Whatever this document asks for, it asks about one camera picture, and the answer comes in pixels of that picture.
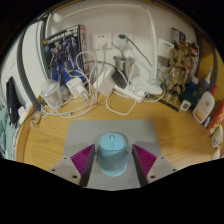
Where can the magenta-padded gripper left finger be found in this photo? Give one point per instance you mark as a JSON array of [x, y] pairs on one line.
[[65, 168]]

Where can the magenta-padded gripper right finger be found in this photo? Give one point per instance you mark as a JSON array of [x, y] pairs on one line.
[[161, 166]]

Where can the light blue computer mouse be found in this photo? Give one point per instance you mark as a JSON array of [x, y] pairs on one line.
[[112, 156]]

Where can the grey mouse pad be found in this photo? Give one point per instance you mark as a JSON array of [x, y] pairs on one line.
[[110, 126]]

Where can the black ruler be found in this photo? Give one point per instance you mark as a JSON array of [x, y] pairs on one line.
[[163, 102]]

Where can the white red-pump lotion bottle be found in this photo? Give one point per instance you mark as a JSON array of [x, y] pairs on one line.
[[204, 108]]

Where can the dark green round container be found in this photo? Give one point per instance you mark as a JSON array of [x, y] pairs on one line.
[[185, 96]]

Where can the clear plastic cup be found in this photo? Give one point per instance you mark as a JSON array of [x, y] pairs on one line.
[[51, 94]]

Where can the white desk lamp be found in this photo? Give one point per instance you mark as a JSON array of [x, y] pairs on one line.
[[153, 89]]

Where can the white power strip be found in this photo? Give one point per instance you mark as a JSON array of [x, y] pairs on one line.
[[131, 94]]

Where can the black bag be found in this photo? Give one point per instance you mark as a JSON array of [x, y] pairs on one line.
[[14, 100]]

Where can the blue bottle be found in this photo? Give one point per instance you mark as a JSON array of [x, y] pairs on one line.
[[192, 86]]

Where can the dark white-nozzle squeeze bottle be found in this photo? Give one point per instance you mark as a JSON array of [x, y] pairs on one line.
[[203, 86]]

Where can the steel cup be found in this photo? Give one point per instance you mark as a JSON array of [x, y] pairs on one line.
[[124, 65]]

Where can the blue robot model kit box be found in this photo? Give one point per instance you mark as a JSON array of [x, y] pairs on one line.
[[63, 53]]

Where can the colourful figure box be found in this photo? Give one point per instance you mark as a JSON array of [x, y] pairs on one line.
[[191, 50]]

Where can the white wall box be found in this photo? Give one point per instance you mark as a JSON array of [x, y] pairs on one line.
[[164, 48]]

